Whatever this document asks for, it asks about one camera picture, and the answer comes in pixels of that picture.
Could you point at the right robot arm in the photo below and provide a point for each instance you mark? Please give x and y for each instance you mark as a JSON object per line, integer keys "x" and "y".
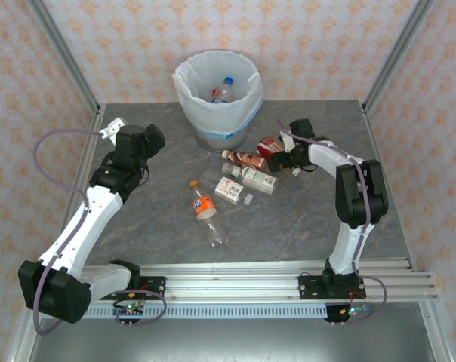
{"x": 360, "y": 188}

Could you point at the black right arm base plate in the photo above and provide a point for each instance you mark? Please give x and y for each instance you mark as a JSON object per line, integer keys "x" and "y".
{"x": 310, "y": 286}

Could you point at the white-lined trash bin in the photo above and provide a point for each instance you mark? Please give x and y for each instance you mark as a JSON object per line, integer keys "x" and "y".
{"x": 198, "y": 109}

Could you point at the small white-red carton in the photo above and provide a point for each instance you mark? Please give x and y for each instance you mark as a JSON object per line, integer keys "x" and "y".
{"x": 228, "y": 190}

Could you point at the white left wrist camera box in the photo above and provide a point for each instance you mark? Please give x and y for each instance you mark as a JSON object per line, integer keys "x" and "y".
{"x": 113, "y": 129}

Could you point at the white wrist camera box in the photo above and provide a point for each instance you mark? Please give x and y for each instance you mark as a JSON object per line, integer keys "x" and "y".
{"x": 113, "y": 129}
{"x": 287, "y": 141}

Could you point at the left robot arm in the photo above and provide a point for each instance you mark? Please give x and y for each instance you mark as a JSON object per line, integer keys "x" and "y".
{"x": 88, "y": 222}

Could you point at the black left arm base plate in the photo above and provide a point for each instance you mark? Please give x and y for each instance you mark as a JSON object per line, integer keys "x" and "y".
{"x": 154, "y": 287}

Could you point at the grey metal panel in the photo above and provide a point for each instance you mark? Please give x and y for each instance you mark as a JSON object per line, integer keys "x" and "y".
{"x": 232, "y": 341}

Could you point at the aluminium mounting rail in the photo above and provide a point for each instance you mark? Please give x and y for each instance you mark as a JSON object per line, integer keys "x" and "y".
{"x": 232, "y": 283}

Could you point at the brown coffee bottle white cap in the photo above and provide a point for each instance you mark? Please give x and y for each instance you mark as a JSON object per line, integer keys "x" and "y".
{"x": 248, "y": 160}

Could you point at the aluminium frame post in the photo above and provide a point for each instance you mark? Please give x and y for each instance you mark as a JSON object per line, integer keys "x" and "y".
{"x": 62, "y": 53}
{"x": 398, "y": 53}

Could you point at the clear bottle blue label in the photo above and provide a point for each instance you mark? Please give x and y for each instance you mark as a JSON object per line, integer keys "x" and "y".
{"x": 225, "y": 90}

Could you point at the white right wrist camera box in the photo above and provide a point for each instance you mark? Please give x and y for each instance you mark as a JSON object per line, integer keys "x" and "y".
{"x": 287, "y": 141}

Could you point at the aluminium table side rail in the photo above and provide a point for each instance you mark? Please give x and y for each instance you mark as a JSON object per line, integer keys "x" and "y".
{"x": 392, "y": 211}
{"x": 94, "y": 124}

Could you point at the clear bottle orange label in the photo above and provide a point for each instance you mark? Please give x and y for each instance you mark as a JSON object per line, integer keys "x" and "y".
{"x": 202, "y": 205}

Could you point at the white green label bottle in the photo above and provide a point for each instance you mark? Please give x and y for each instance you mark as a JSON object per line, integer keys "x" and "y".
{"x": 260, "y": 181}

